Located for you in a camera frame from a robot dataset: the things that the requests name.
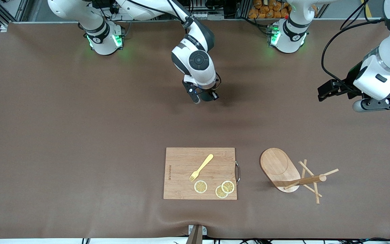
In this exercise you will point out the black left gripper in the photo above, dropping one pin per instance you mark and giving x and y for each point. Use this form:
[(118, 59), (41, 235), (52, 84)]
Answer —
[(348, 82)]

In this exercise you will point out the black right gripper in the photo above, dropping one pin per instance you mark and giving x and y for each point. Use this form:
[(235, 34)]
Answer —
[(209, 95)]

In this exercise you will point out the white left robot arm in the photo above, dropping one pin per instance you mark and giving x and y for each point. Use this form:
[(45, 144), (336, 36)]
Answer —
[(384, 67)]

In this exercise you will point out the wooden mug tree rack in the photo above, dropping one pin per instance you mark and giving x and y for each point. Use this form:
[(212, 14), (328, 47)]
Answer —
[(278, 166)]

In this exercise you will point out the grey electronics box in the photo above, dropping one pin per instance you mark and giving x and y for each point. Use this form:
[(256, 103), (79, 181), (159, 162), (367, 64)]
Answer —
[(212, 13)]

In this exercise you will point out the yellow plastic fork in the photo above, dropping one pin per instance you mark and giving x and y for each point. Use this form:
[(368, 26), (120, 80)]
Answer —
[(201, 166)]

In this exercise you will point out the bamboo cutting board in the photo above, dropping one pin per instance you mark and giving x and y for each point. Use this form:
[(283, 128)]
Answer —
[(181, 169)]

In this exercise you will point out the bag of orange snacks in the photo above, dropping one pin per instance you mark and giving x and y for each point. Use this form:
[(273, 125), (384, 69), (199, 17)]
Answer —
[(266, 8)]

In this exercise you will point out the lemon slice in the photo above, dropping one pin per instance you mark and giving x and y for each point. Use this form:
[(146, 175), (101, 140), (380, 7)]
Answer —
[(228, 186), (200, 186), (219, 194)]

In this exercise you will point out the brown table mat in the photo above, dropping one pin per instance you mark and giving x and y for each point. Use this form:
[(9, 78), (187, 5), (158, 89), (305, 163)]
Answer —
[(113, 169)]

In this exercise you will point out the grey metal camera mount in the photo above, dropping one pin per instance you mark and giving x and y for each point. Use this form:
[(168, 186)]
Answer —
[(196, 235)]

